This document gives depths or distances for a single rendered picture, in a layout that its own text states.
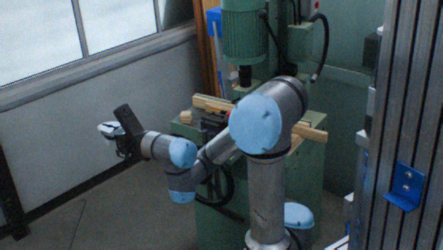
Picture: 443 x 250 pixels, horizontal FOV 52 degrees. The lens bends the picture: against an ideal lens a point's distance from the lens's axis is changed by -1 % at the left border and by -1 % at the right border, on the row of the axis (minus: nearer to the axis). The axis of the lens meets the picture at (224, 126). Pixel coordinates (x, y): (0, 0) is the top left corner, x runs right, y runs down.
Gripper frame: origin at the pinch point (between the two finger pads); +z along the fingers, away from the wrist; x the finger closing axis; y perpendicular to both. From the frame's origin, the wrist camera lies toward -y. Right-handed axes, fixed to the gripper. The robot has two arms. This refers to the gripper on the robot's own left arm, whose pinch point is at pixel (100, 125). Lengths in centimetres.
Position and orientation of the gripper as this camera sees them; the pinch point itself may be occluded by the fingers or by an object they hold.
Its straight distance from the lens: 143.7
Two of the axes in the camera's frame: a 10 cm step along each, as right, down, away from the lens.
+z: -8.0, -1.7, 5.7
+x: 5.8, -4.6, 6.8
